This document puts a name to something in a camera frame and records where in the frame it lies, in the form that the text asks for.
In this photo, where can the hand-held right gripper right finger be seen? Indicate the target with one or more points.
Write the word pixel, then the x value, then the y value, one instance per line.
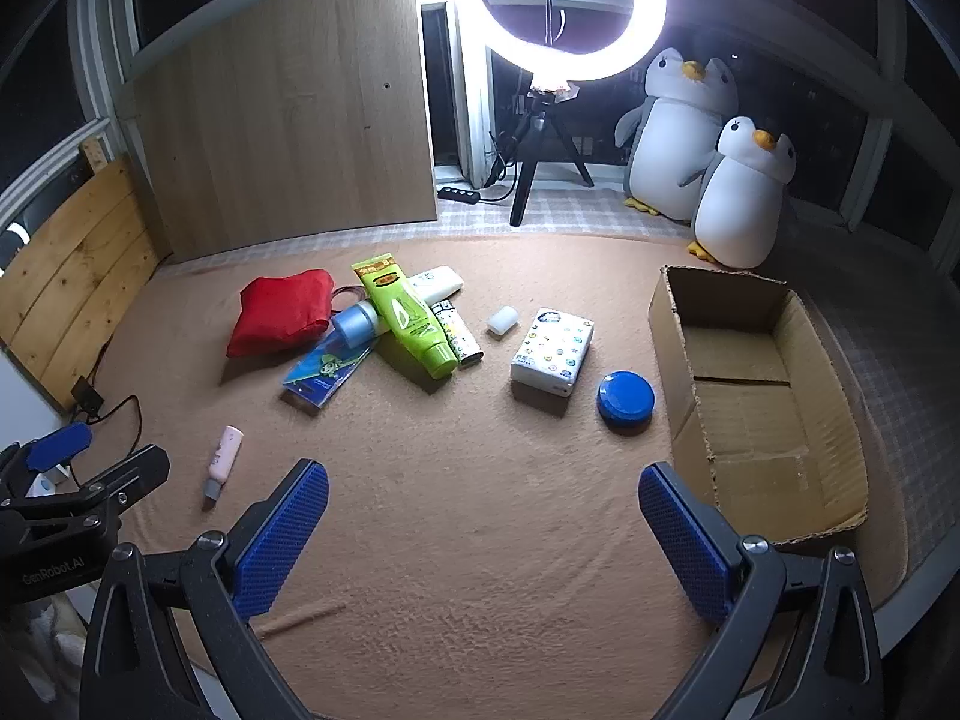
pixel 682 540

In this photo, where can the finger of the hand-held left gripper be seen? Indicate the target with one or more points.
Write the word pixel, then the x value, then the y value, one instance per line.
pixel 56 445
pixel 112 484

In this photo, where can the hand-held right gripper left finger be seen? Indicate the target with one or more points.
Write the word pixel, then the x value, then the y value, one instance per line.
pixel 285 532

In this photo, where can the small pink bottle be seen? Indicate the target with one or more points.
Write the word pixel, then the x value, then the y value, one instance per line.
pixel 225 457

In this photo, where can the cardboard box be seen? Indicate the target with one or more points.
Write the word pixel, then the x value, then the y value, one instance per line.
pixel 757 427

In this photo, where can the blue packet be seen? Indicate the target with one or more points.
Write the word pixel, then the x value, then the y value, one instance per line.
pixel 319 379

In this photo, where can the red cloth bag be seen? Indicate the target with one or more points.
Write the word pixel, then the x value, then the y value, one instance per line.
pixel 277 315

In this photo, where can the white tube with blue cap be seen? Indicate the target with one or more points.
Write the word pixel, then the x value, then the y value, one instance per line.
pixel 356 324

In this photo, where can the patterned tissue pack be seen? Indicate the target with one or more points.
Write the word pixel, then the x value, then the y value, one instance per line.
pixel 551 352

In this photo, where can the green tube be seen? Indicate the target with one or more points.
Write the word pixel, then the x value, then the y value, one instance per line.
pixel 405 315

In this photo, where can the small patterned tube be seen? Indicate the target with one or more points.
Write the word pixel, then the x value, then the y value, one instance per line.
pixel 459 334

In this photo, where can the small white device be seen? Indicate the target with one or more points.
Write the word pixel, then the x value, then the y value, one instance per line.
pixel 49 486

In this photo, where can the black plug adapter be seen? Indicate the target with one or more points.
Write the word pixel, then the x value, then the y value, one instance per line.
pixel 86 395

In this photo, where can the blue round lid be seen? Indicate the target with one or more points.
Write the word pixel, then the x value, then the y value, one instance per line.
pixel 626 397

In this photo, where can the pine wood board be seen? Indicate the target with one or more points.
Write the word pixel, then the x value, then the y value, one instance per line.
pixel 75 277

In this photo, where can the small white cap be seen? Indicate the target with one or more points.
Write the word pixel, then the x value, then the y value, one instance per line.
pixel 502 320

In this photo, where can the small penguin plush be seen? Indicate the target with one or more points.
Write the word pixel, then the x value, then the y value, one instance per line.
pixel 739 210

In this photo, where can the black tripod stand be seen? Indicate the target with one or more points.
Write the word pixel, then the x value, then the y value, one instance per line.
pixel 525 195

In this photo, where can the black power strip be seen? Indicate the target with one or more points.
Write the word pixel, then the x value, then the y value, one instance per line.
pixel 459 194

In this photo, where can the large penguin plush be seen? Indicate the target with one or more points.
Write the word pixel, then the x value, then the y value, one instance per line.
pixel 675 142

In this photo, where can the large wooden panel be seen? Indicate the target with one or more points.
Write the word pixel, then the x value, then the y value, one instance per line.
pixel 285 105

